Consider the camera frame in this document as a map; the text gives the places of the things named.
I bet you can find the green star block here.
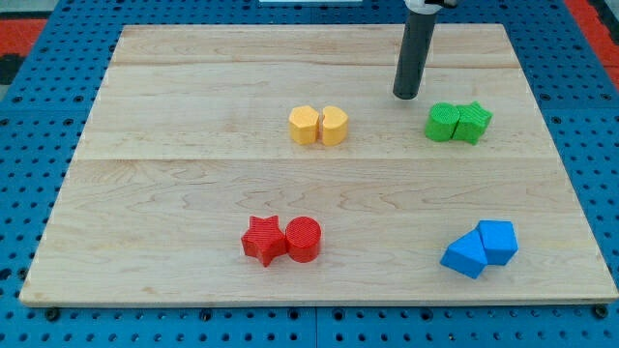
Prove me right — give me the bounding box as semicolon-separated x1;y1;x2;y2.
452;101;493;145

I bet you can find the blue triangle block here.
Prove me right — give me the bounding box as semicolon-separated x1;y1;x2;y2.
440;229;487;279

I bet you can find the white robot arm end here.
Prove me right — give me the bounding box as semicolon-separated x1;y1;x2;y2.
404;0;458;15

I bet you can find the yellow hexagon block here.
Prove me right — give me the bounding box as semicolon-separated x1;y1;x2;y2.
288;105;319;145

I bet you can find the green cylinder block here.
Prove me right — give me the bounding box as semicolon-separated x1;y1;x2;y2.
425;102;459;142

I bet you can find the yellow heart block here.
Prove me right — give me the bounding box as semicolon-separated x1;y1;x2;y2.
322;105;348;146

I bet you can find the red star block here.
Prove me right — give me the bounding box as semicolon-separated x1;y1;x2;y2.
241;216;287;267

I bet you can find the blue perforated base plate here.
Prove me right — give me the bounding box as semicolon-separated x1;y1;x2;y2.
1;0;618;347

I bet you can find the wooden board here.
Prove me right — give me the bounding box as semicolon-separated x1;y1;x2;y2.
20;24;618;308

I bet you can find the blue pentagon block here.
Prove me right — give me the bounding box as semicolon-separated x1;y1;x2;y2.
477;220;518;266

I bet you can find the red cylinder block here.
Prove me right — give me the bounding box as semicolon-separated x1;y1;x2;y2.
285;217;322;263

